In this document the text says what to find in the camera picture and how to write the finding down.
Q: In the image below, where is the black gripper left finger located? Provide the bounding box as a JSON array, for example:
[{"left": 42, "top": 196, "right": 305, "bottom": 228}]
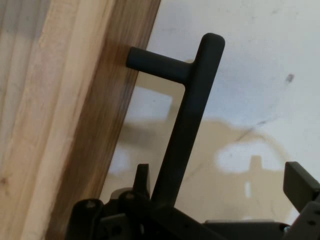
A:
[{"left": 70, "top": 163, "right": 156, "bottom": 240}]

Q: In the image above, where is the wooden drawer with black handle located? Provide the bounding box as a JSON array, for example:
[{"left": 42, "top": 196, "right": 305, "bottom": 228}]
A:
[{"left": 0, "top": 0, "right": 226, "bottom": 240}]

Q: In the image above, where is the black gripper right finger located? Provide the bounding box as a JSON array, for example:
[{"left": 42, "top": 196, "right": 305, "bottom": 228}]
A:
[{"left": 283, "top": 161, "right": 320, "bottom": 240}]

